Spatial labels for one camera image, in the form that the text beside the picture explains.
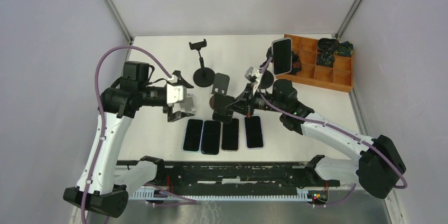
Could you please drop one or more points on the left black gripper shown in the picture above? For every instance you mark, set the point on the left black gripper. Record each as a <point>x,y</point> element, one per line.
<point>177,115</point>

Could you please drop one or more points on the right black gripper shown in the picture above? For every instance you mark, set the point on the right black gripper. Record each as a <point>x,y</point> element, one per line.
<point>241,105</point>

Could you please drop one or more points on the silver folding phone stand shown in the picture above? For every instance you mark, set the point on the silver folding phone stand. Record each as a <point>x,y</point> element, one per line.
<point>188,105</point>

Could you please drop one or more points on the black round-base stand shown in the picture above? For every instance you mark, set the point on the black round-base stand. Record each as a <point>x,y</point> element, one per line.
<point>219,88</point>

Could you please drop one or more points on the black phone stand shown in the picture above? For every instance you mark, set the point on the black phone stand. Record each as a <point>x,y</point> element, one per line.
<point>268,78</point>
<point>204,76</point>

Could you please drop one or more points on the black smartphone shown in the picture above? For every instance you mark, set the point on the black smartphone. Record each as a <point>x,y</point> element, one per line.
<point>211,135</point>

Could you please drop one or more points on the light blue smartphone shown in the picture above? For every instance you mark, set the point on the light blue smartphone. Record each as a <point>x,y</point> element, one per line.
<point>193,134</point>

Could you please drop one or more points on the black folding stand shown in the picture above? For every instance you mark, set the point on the black folding stand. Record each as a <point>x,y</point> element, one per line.
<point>220,111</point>

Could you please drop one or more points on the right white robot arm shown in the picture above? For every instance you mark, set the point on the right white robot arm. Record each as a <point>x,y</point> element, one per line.
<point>299,118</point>

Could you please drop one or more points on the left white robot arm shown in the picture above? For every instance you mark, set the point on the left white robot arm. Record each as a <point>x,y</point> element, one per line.
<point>98,190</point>

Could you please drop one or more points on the dark rolled band middle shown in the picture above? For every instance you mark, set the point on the dark rolled band middle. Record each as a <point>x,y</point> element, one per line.
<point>325,59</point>

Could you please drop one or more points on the orange wooden divided tray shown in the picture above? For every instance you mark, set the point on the orange wooden divided tray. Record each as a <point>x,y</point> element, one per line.
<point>339,78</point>

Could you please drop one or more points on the dark rolled band top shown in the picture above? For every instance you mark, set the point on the dark rolled band top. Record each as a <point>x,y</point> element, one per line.
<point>327,45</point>

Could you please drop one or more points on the dark rolled band right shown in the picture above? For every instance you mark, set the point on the dark rolled band right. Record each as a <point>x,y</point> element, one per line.
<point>345,49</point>

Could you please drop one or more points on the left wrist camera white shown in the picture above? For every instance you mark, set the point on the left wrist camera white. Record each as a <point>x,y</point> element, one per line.
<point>175,90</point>

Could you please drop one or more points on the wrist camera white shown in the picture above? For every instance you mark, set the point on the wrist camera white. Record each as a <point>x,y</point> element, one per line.
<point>175,90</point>
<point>254,76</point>

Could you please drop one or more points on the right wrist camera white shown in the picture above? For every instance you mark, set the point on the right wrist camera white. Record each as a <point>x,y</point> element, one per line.
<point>254,76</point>

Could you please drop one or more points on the aluminium frame rail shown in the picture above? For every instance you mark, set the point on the aluminium frame rail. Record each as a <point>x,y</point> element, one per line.
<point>375,177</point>

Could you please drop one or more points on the white slotted cable duct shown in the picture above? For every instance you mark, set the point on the white slotted cable duct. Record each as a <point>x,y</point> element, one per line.
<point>149,193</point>

